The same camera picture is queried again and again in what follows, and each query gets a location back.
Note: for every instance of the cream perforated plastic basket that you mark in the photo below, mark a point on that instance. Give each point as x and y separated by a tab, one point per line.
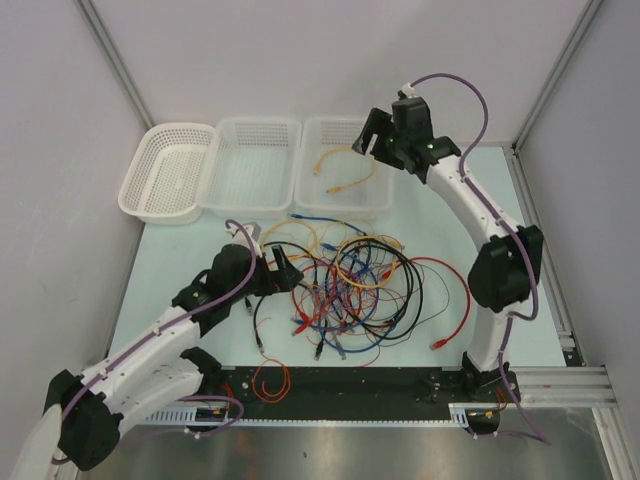
164	175

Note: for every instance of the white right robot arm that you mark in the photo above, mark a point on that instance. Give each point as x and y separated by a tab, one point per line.
505	275

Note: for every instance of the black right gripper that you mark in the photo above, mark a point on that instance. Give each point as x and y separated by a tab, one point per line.
379	123

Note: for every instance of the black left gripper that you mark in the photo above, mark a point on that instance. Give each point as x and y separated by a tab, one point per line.
284	280

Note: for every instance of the white slotted cable duct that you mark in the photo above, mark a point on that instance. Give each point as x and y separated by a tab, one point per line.
191	416

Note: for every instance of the clear right plastic basket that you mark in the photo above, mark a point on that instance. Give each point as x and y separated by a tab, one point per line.
334	181

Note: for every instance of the clear plastic basket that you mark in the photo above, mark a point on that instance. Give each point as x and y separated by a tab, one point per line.
334	181
249	169

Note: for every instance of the black mounting base plate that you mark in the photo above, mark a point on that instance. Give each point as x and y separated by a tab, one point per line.
358	394

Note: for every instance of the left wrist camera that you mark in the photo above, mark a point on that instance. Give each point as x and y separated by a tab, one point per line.
245	234

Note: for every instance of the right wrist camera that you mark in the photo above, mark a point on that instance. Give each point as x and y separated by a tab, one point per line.
407	91

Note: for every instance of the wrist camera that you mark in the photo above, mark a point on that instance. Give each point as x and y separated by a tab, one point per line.
245	234
407	91

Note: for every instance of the clear middle plastic basket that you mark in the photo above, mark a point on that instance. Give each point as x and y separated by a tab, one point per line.
249	169

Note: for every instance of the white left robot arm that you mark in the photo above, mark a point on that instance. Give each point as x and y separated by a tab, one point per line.
165	363

